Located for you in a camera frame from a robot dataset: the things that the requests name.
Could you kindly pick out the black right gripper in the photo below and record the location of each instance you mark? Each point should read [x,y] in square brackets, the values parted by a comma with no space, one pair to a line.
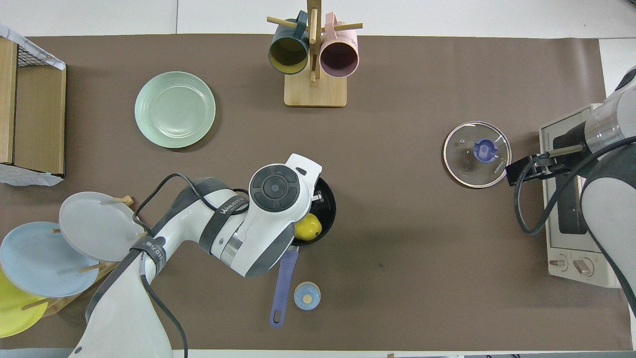
[549,166]

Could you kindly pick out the glass lid purple knob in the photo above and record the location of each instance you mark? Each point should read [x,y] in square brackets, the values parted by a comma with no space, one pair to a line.
[467,164]

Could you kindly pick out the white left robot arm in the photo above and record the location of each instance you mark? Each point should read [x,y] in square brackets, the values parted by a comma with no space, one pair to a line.
[268,209]

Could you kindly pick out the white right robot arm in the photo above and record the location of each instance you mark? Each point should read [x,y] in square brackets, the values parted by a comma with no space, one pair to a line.
[611,209]

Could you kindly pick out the light green plate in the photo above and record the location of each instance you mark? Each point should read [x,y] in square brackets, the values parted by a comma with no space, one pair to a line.
[175,109]

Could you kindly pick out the wooden plate rack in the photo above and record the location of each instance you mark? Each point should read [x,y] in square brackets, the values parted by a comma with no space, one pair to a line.
[107,268]

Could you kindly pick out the grey plate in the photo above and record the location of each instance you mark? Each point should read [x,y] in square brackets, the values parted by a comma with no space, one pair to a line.
[94,226]

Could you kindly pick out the light blue plate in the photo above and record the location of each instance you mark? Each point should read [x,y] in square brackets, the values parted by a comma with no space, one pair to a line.
[39,261]

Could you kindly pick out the yellow plate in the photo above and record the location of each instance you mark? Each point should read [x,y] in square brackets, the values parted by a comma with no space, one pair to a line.
[15,313]

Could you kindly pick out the beige toaster oven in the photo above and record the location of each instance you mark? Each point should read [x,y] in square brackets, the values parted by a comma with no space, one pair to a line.
[564,248]

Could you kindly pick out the brown table mat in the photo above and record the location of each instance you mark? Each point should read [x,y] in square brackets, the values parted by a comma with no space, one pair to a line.
[397,223]

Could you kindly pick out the pink mug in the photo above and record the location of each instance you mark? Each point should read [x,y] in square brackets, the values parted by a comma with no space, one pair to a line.
[339,57]

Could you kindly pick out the wooden mug tree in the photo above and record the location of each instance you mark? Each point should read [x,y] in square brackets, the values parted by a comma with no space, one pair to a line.
[315,92]

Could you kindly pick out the dark teal mug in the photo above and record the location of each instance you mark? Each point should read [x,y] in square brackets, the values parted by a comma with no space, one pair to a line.
[288,52]

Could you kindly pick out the wooden crate shelf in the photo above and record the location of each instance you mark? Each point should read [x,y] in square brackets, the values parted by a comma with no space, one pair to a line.
[39,119]

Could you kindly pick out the white patterned cloth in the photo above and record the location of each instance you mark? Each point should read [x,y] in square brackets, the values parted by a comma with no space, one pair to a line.
[44,53]
[25,176]

